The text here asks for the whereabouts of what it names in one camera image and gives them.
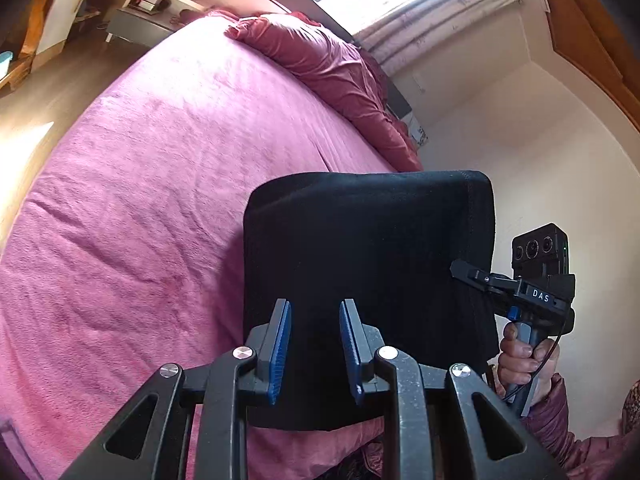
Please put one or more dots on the white wooden cabinet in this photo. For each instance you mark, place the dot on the white wooden cabinet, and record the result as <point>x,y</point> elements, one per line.
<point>58,23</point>

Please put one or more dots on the wooden shelf stand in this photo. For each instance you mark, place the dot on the wooden shelf stand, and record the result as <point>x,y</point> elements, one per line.
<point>21,66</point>

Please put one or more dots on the person right hand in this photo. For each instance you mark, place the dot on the person right hand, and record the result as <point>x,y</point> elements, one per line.
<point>518,361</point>

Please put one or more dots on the pink bed sheet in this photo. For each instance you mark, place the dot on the pink bed sheet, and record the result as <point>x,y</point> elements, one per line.
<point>128,250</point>

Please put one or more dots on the black pants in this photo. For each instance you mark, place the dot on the black pants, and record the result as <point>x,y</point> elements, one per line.
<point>384,241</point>

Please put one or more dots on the purple jacket sleeve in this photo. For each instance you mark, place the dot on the purple jacket sleeve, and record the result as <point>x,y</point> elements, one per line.
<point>613,457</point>

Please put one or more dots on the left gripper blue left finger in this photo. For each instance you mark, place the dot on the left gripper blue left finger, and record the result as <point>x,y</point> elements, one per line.
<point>270,344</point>

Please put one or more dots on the white bedside table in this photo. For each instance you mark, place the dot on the white bedside table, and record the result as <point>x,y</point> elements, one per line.
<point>149,22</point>

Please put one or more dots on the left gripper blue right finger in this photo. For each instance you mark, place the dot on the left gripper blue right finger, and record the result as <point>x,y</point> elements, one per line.
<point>360,342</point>

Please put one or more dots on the black camera box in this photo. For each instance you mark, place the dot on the black camera box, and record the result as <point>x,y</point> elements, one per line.
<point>541,252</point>

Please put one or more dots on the light blue container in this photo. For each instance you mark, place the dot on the light blue container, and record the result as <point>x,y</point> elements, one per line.
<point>6,58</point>

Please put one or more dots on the red quilt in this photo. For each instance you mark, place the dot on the red quilt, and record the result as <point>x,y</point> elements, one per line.
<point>337,71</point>

